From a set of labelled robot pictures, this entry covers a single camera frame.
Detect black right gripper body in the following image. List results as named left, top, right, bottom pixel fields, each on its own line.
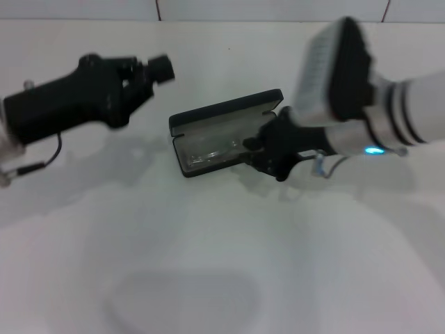
left=249, top=105, right=335, bottom=182

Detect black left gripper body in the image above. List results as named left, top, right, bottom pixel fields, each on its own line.
left=3, top=54, right=154, bottom=146

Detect clear transparent glasses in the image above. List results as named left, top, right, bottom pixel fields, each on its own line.
left=186, top=138, right=244, bottom=168

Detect black glasses case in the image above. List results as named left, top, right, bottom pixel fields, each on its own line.
left=168, top=88, right=284, bottom=179

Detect grey right gripper cable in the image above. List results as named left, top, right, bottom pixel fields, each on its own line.
left=300, top=148, right=407, bottom=178

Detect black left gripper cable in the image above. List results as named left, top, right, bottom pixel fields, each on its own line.
left=0, top=134, right=64, bottom=187

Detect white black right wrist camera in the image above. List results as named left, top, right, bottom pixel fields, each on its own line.
left=291, top=16, right=378, bottom=122

